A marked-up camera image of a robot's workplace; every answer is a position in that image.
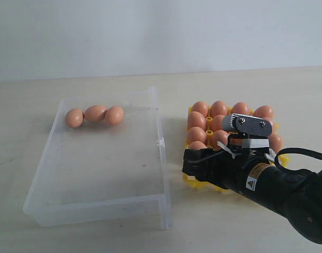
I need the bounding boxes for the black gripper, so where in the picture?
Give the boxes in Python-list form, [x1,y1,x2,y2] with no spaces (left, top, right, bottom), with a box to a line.
[183,148,274,195]

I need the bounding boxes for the brown egg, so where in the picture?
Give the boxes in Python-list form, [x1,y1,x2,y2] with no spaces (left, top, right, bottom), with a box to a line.
[187,111,207,131]
[231,102,250,115]
[210,100,228,118]
[191,101,209,118]
[210,114,225,132]
[84,105,107,122]
[105,106,124,125]
[211,130,229,151]
[187,126,207,144]
[188,141,207,150]
[268,133,283,153]
[252,105,275,119]
[265,117,276,133]
[65,108,84,129]

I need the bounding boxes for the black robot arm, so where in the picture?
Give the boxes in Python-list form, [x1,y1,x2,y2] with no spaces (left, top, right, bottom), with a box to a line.
[182,148,322,244]

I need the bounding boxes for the yellow plastic egg rack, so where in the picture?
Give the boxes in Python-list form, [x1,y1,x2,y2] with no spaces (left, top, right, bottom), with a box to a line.
[182,106,290,192]

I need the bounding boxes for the clear plastic tray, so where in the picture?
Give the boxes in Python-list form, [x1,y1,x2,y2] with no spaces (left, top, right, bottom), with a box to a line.
[23,87,172,230]

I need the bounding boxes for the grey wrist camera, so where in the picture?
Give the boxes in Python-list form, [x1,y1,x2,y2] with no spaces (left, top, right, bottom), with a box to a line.
[218,113,272,158]

